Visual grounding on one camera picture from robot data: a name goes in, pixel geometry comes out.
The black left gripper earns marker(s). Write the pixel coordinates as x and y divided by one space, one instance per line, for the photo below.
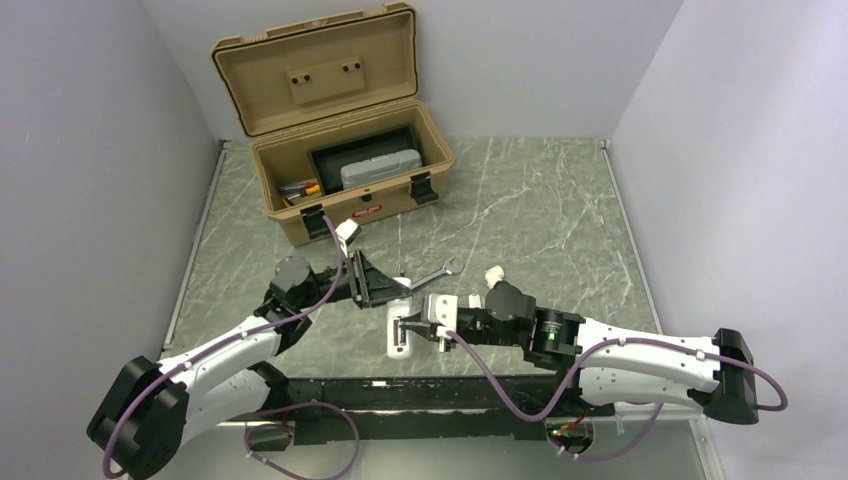
373 286

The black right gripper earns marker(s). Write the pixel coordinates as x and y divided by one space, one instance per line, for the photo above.
429 332

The white remote control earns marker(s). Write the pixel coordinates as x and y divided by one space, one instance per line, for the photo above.
397 310

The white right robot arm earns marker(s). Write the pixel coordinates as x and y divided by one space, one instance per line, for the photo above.
597 363

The white pipe elbow fitting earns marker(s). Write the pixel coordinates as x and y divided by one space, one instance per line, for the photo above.
493 276

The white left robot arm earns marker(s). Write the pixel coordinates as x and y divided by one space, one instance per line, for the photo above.
154 407

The silver combination wrench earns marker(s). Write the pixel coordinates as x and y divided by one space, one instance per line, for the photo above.
448 268

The grey plastic bit case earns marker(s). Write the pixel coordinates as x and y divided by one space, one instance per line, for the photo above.
380 167

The black tray in toolbox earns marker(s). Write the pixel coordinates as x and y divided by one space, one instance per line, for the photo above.
328 160

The tan plastic toolbox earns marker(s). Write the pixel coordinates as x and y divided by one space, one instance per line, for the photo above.
314 83

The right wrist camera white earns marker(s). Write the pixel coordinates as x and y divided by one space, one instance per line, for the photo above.
442 314

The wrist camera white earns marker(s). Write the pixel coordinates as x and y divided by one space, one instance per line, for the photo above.
347 231
442 314

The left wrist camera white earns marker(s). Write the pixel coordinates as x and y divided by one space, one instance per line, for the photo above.
347 231

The orange handled tool in toolbox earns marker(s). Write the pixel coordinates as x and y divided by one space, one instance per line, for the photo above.
291 192

